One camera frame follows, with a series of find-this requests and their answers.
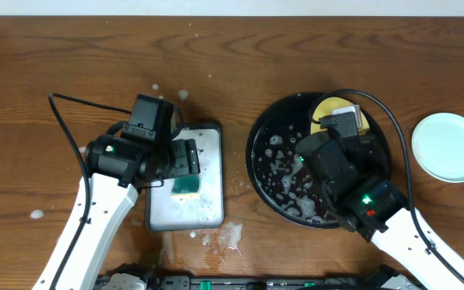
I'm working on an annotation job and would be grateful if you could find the yellow plate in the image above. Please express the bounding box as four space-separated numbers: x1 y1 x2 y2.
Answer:
313 97 370 135

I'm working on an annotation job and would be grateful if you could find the green yellow sponge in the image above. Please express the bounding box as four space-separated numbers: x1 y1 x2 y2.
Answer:
171 175 201 196

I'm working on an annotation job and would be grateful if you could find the pale green plate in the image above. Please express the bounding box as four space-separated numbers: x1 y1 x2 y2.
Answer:
412 113 464 183

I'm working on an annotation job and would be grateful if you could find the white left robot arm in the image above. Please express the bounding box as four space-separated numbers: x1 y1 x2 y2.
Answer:
34 134 200 289

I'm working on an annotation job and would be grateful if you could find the rectangular soapy water tray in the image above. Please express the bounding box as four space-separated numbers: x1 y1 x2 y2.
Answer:
145 122 225 231

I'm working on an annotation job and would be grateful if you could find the round black tray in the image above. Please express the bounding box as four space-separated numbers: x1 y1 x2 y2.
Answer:
246 93 391 229

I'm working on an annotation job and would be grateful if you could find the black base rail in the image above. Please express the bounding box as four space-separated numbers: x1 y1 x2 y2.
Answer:
93 273 375 290

